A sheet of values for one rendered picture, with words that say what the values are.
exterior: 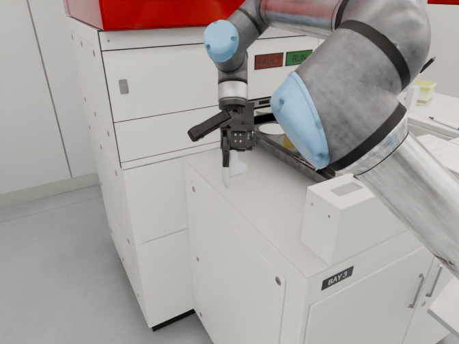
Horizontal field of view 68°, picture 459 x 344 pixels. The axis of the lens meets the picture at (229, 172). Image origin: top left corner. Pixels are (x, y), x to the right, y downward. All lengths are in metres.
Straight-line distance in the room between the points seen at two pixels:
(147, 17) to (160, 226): 0.69
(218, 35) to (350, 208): 0.43
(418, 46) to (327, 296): 0.54
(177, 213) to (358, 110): 0.93
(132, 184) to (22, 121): 1.53
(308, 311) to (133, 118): 0.70
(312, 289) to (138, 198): 0.66
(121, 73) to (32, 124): 1.62
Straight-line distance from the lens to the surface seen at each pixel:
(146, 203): 1.18
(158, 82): 1.05
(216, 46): 0.75
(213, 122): 0.83
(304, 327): 0.83
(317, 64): 0.43
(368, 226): 0.76
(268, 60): 1.21
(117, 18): 0.95
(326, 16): 0.58
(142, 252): 1.30
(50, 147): 2.64
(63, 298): 1.93
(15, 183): 2.73
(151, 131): 1.08
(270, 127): 1.17
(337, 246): 0.72
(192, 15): 1.01
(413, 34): 0.46
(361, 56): 0.43
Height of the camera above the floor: 1.31
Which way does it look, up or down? 28 degrees down
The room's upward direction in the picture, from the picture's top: straight up
